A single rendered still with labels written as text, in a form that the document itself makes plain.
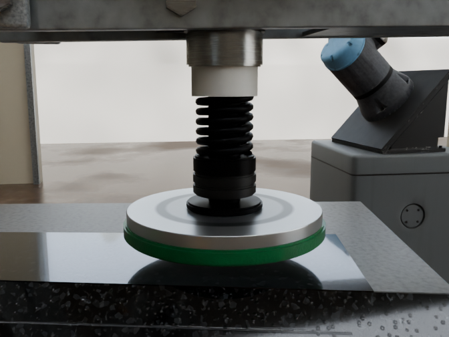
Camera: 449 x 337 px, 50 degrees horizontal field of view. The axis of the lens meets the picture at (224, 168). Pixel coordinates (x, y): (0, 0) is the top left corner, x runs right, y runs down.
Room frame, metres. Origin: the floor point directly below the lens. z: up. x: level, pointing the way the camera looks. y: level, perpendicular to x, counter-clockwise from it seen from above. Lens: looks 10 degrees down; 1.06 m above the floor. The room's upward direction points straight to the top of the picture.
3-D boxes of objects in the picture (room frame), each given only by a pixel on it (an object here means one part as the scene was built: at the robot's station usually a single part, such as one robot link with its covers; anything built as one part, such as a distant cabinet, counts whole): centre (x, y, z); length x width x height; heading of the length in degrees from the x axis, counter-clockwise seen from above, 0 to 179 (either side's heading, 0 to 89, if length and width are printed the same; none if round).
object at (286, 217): (0.52, 0.00, 0.92); 0.21 x 0.21 x 0.01
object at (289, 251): (0.52, 0.00, 0.91); 0.22 x 0.22 x 0.04
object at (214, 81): (0.52, 0.00, 1.06); 0.07 x 0.07 x 0.04
